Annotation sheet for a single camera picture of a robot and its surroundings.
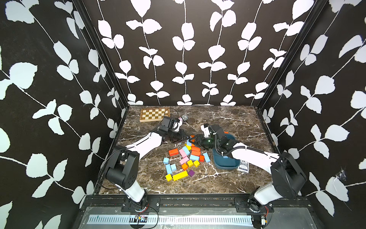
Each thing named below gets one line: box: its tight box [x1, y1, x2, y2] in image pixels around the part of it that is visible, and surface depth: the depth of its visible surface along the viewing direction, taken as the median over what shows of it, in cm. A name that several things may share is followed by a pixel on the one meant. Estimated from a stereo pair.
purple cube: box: [188, 169, 195, 178], surface depth 86 cm
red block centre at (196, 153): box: [191, 149, 202, 157], surface depth 94 cm
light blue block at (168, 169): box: [165, 164, 173, 175], surface depth 87 cm
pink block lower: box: [179, 156, 190, 166], surface depth 91 cm
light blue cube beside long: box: [170, 163, 177, 172], surface depth 87 cm
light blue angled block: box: [182, 145, 191, 156], surface depth 95 cm
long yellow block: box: [172, 170, 189, 181], surface depth 85 cm
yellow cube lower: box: [193, 159, 201, 168], surface depth 88 cm
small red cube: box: [199, 155, 205, 163], surface depth 92 cm
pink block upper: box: [178, 148, 187, 159], surface depth 95 cm
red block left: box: [168, 148, 179, 157], surface depth 94 cm
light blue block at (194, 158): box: [189, 154, 200, 162], surface depth 92 cm
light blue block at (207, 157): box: [203, 152, 211, 163], surface depth 92 cm
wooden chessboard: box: [139, 107, 171, 123], surface depth 116 cm
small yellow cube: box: [164, 173, 173, 182], surface depth 83 cm
